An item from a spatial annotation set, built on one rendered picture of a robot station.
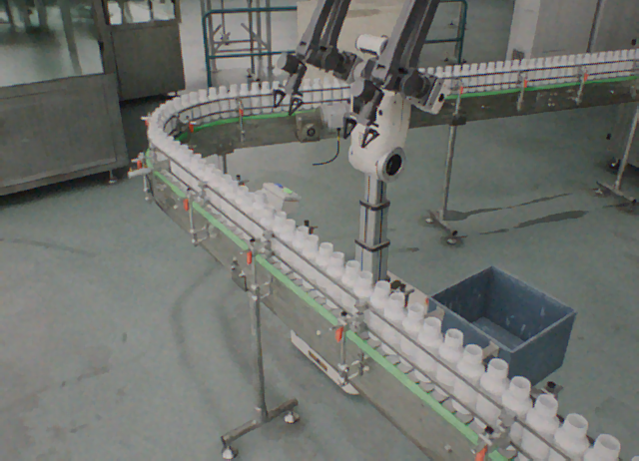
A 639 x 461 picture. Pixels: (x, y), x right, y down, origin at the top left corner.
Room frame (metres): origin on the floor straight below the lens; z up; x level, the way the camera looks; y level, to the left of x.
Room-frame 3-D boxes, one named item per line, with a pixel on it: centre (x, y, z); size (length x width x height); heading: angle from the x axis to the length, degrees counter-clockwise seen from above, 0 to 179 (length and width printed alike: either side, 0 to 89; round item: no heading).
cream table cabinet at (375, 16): (5.99, -0.38, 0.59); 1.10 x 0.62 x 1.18; 109
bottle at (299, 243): (1.48, 0.05, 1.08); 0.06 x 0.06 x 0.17
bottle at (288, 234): (1.53, 0.09, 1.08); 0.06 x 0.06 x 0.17
